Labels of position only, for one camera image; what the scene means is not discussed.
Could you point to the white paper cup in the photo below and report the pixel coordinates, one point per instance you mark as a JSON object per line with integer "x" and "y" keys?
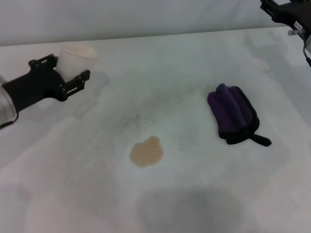
{"x": 73, "y": 63}

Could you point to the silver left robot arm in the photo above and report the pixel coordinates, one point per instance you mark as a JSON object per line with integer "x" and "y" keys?
{"x": 5, "y": 106}

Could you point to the brown water stain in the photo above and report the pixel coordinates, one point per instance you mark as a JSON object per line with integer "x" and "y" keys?
{"x": 145, "y": 153}

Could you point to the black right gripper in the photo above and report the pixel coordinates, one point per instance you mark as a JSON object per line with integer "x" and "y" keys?
{"x": 291, "y": 14}

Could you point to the purple rag with black edge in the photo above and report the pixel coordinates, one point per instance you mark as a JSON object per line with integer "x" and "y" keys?
{"x": 230, "y": 109}

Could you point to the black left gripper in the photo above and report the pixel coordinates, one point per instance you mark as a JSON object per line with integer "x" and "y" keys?
{"x": 36, "y": 87}

